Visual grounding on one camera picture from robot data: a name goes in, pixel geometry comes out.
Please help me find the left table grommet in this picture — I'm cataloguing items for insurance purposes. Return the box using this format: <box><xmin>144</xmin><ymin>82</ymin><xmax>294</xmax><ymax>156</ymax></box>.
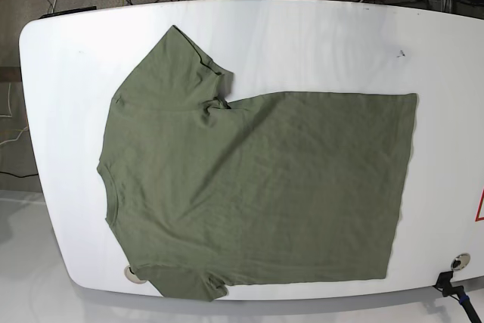
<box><xmin>124</xmin><ymin>266</ymin><xmax>147</xmax><ymax>284</ymax></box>

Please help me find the table grommet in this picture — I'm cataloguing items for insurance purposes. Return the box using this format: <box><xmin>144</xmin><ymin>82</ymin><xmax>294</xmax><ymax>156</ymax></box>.
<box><xmin>451</xmin><ymin>253</ymin><xmax>471</xmax><ymax>271</ymax></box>
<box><xmin>124</xmin><ymin>266</ymin><xmax>147</xmax><ymax>284</ymax></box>

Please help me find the red triangle sticker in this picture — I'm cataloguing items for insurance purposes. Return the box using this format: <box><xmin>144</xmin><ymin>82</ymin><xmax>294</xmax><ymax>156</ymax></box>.
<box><xmin>475</xmin><ymin>191</ymin><xmax>484</xmax><ymax>222</ymax></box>

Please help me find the right table grommet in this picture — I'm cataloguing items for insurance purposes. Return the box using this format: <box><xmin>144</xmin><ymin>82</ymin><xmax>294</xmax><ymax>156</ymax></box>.
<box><xmin>451</xmin><ymin>253</ymin><xmax>471</xmax><ymax>271</ymax></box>

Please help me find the black table clamp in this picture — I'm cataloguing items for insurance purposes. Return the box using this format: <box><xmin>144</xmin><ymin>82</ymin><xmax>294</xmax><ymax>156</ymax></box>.
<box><xmin>433</xmin><ymin>271</ymin><xmax>482</xmax><ymax>323</ymax></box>

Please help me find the olive green T-shirt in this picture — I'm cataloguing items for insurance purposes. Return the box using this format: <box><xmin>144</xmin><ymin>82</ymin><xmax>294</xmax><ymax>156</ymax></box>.
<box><xmin>98</xmin><ymin>26</ymin><xmax>417</xmax><ymax>301</ymax></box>

